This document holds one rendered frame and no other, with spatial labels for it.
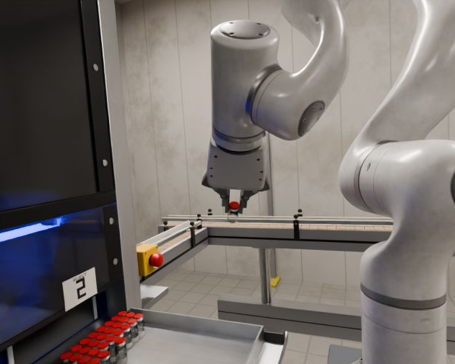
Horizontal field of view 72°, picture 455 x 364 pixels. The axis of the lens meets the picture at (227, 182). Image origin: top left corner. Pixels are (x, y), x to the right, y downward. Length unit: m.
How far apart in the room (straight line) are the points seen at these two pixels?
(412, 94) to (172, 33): 3.31
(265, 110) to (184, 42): 3.26
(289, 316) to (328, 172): 1.69
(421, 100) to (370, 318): 0.34
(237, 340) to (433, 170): 0.52
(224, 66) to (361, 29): 2.78
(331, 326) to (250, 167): 1.20
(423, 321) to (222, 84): 0.44
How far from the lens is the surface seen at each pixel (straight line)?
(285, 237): 1.45
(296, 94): 0.37
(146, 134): 3.73
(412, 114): 0.57
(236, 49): 0.38
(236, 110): 0.41
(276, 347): 0.73
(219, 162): 0.50
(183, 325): 0.81
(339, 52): 0.40
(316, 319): 1.60
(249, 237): 1.49
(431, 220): 0.45
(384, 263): 0.52
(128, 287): 0.88
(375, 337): 0.58
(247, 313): 1.67
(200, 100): 3.39
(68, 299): 0.74
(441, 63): 0.56
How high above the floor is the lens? 1.28
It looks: 5 degrees down
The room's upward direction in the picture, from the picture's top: 4 degrees counter-clockwise
